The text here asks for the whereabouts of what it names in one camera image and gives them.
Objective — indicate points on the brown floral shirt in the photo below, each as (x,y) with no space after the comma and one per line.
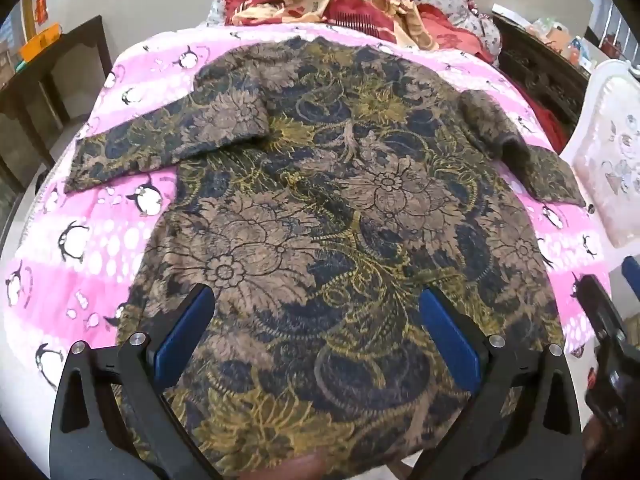
(320,220)

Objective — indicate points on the dark wooden table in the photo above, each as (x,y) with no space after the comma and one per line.
(45,90)

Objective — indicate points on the white ornate chair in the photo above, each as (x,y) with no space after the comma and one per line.
(607,160)

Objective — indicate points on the blue plastic object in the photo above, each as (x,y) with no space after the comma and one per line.
(632,282)

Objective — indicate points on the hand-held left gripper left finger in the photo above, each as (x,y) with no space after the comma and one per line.
(185,330)

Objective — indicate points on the orange box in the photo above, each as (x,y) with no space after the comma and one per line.
(42,40)

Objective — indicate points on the dark carved wooden headboard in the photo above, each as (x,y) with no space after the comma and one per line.
(540,75)

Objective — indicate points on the clutter of small packets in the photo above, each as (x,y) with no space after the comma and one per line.
(562,42)

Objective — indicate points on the red floral quilt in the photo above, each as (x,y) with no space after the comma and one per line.
(350,5)

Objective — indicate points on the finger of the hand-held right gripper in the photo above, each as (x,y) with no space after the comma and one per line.
(597,305)

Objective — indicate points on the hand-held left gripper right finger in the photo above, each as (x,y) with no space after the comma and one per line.
(450,340)

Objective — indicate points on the pink penguin blanket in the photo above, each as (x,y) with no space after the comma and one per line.
(85,240)

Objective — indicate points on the white metal rack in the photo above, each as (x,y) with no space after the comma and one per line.
(617,35)

